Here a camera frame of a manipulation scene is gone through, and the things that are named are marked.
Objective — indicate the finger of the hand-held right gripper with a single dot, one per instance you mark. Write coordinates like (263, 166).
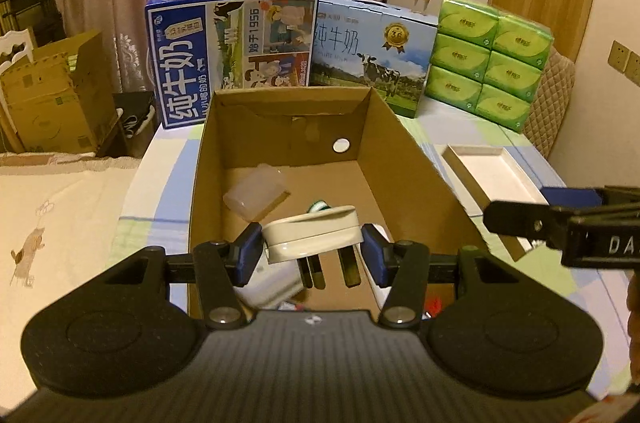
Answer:
(570, 197)
(520, 220)

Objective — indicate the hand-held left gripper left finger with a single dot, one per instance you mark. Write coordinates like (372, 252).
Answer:
(248, 253)

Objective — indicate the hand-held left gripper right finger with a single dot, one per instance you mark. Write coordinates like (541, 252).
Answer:
(374, 253)

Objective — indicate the white shallow tray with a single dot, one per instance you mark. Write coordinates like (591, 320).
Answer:
(500, 175)

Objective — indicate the clear plastic container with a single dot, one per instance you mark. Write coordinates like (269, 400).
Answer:
(255, 193)

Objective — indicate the white plug adapter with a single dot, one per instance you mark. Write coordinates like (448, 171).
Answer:
(310, 233)

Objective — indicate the green and white spool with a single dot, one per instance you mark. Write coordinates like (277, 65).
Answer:
(318, 206)

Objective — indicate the brown cardboard box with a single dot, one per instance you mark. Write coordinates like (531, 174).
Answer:
(400, 153)

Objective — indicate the quilted beige cushion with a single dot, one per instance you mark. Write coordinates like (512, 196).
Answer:
(550, 103)

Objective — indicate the plaid tablecloth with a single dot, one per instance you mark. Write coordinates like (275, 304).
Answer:
(160, 183)

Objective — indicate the pack of green tissue packets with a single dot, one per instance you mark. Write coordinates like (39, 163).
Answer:
(480, 68)

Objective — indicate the black bag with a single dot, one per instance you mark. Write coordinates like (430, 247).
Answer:
(132, 118)

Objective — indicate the beige embroidered bedspread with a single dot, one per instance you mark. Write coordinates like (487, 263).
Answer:
(65, 213)

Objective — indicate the green-sided milk carton box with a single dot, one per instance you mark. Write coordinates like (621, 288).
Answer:
(370, 53)

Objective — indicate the dark blue milk carton box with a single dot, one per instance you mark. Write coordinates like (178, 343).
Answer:
(200, 53)

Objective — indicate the brown storage carton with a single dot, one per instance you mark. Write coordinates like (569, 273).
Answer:
(55, 103)

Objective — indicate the white chair back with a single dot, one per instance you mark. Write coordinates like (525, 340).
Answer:
(12, 45)

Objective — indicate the beige wall socket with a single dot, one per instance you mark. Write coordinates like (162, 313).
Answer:
(634, 68)
(618, 54)

